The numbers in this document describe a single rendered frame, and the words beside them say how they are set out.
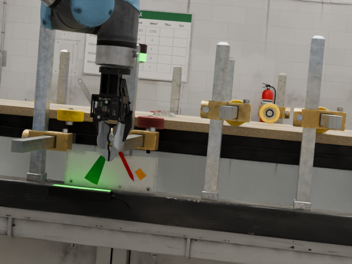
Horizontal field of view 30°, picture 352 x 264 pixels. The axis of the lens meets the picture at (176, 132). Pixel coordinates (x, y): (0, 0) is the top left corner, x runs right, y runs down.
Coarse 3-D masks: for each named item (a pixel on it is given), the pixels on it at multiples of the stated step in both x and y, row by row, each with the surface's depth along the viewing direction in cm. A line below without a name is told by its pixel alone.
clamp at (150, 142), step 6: (132, 132) 181; (138, 132) 181; (144, 132) 180; (150, 132) 180; (156, 132) 182; (144, 138) 181; (150, 138) 180; (156, 138) 181; (144, 144) 181; (150, 144) 180; (156, 144) 182
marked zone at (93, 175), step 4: (100, 156) 183; (100, 160) 183; (104, 160) 182; (96, 164) 183; (100, 164) 183; (92, 168) 183; (96, 168) 183; (100, 168) 183; (88, 172) 183; (92, 172) 183; (96, 172) 183; (100, 172) 183; (88, 176) 183; (92, 176) 183; (96, 176) 183; (88, 180) 183; (92, 180) 183; (96, 180) 183; (96, 184) 183
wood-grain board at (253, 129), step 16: (0, 112) 209; (16, 112) 208; (32, 112) 207; (144, 112) 264; (176, 128) 201; (192, 128) 200; (208, 128) 199; (224, 128) 199; (240, 128) 198; (256, 128) 197; (272, 128) 204; (288, 128) 217; (336, 144) 194
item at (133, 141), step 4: (128, 136) 170; (132, 136) 171; (136, 136) 172; (140, 136) 176; (112, 140) 157; (128, 140) 162; (132, 140) 166; (136, 140) 171; (140, 140) 177; (124, 144) 157; (128, 144) 162; (132, 144) 166; (136, 144) 172; (140, 144) 177; (124, 148) 158; (128, 148) 162; (132, 148) 167
